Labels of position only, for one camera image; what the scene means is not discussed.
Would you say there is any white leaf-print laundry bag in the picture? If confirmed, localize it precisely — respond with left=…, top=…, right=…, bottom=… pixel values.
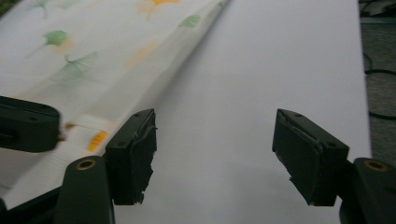
left=0, top=0, right=233, bottom=209

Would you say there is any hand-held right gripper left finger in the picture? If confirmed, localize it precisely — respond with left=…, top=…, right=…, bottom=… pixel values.
left=104, top=107, right=158, bottom=206

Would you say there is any black cable loop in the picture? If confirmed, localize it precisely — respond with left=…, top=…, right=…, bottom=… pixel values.
left=362, top=50, right=396, bottom=120

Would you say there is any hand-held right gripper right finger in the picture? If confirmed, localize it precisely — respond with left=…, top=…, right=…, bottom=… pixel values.
left=272, top=107, right=350, bottom=207

